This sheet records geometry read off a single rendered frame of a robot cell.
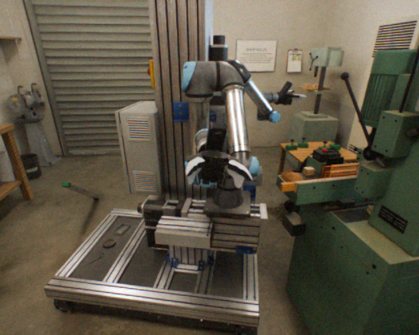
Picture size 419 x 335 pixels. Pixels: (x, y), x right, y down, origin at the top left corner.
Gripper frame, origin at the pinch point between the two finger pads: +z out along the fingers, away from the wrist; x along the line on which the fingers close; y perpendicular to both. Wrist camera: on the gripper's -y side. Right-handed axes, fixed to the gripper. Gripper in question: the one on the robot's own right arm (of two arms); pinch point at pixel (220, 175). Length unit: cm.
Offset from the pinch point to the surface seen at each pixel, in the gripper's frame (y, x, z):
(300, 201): 31, -50, -45
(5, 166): 119, 198, -234
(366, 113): -11, -72, -52
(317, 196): 28, -58, -46
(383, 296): 51, -74, -10
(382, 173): 8, -70, -29
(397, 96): -20, -74, -41
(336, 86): -13, -214, -302
